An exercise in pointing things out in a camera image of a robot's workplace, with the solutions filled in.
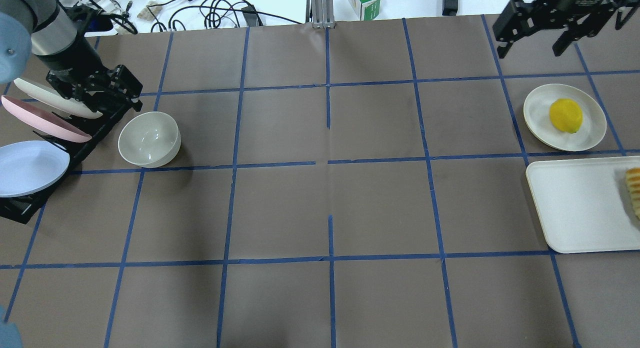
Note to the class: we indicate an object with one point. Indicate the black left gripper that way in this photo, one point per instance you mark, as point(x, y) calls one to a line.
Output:
point(71, 63)

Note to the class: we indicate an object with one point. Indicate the cream ceramic bowl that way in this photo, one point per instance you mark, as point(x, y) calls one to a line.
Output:
point(150, 140)

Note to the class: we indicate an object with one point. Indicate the yellow lemon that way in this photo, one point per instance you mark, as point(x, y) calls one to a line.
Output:
point(566, 115)

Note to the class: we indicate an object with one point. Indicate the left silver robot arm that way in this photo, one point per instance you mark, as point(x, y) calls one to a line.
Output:
point(43, 29)

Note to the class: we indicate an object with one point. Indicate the cream plate in rack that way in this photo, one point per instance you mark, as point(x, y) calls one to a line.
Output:
point(50, 97)

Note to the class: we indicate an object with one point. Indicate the pink plate in rack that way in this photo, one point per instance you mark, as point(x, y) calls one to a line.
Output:
point(44, 121)

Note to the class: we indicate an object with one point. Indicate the cream flat plate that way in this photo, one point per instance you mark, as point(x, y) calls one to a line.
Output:
point(535, 113)

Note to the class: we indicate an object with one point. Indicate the light blue plate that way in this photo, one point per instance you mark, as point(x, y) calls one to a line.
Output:
point(28, 167)

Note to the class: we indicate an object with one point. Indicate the black plate rack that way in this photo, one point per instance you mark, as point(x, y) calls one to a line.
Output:
point(21, 209)

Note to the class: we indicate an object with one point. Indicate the cream rectangular tray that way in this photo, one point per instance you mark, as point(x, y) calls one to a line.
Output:
point(583, 204)

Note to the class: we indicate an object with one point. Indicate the green white small box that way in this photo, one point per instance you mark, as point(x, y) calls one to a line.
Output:
point(366, 10)

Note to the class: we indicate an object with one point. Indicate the aluminium frame post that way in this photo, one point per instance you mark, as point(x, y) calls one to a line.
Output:
point(320, 14)

